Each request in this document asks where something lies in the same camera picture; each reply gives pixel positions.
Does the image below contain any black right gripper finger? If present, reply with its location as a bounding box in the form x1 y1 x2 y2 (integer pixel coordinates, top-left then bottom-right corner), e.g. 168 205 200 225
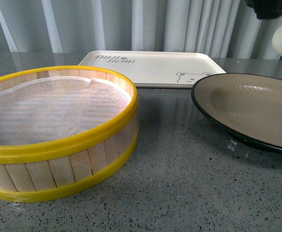
245 0 282 20

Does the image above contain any beige plate with black rim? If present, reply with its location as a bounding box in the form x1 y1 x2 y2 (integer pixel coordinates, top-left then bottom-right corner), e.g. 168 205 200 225
191 73 282 153

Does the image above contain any cream bear print tray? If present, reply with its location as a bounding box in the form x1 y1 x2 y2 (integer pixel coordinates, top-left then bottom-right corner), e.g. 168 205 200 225
80 51 224 89

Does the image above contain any grey pleated curtain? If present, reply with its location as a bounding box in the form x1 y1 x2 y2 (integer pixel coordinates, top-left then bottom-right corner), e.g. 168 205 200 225
0 0 282 59

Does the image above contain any white mesh steamer cloth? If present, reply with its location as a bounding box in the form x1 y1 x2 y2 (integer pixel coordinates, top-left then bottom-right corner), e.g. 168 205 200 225
0 76 132 145

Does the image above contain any yellow rimmed bamboo steamer basket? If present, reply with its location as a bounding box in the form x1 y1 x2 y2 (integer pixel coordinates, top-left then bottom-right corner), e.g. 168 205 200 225
0 66 138 203

